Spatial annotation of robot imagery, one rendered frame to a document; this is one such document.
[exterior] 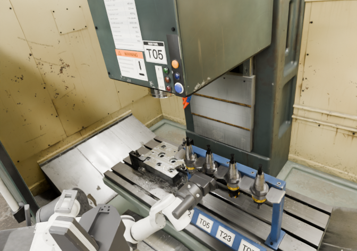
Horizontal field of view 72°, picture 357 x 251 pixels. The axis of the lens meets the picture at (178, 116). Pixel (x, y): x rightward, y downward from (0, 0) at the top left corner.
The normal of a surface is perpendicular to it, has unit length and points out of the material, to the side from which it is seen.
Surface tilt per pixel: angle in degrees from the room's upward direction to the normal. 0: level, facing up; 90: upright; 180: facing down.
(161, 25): 90
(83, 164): 24
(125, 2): 90
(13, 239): 17
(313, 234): 0
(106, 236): 7
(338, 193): 0
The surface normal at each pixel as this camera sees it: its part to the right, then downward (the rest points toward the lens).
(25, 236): 0.07, -0.96
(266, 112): -0.65, 0.44
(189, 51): 0.75, 0.23
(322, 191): -0.13, -0.87
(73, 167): 0.19, -0.70
